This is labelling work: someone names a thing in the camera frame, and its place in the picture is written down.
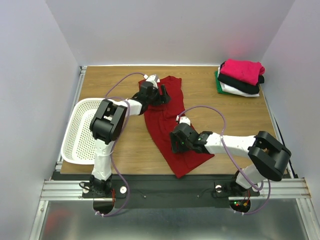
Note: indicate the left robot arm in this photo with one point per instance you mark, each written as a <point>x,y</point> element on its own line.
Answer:
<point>107,125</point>

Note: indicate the green folded t shirt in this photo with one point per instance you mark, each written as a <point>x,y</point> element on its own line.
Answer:
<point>218,85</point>

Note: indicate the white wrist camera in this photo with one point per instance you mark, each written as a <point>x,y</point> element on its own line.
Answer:
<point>183,119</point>
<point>154,79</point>

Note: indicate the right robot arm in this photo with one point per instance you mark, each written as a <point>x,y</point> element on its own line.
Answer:
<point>269,157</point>

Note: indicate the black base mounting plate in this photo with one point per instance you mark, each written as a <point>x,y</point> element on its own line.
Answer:
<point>162,191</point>

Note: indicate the white perforated plastic basket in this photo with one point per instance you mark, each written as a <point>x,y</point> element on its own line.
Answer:
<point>78,146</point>

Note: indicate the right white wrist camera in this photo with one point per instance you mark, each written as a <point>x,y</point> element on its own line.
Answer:
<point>183,119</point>

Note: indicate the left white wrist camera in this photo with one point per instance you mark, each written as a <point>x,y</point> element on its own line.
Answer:
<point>154,79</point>

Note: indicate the black folded t shirt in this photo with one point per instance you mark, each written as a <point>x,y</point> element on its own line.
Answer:
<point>242,86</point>

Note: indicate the pink folded t shirt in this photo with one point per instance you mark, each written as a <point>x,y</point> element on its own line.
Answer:
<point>243,70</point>

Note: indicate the white folded t shirt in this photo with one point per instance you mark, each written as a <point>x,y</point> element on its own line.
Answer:
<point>232,90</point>

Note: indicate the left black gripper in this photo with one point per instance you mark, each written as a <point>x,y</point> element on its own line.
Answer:
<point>162,99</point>

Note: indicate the dark red t shirt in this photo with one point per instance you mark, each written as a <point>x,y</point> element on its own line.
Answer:
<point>160,121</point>

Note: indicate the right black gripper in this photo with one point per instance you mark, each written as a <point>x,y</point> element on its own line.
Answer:
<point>176,141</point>

